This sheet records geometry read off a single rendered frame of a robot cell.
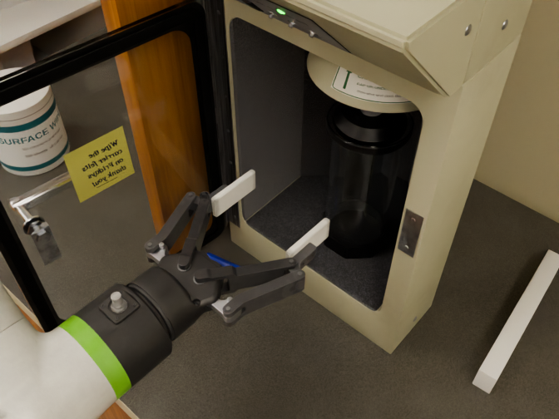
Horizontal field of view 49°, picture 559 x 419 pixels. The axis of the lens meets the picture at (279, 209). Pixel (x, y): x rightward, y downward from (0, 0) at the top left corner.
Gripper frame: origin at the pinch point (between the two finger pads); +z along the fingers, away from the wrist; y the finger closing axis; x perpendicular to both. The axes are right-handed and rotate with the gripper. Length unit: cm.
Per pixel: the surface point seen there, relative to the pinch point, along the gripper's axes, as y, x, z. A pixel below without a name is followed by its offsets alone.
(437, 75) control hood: -15.8, -26.6, 0.4
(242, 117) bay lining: 12.7, -3.2, 6.6
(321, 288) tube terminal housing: -2.8, 20.4, 6.4
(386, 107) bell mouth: -6.8, -13.7, 9.2
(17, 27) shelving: 105, 27, 19
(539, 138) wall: -13, 12, 50
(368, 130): -3.4, -6.8, 12.0
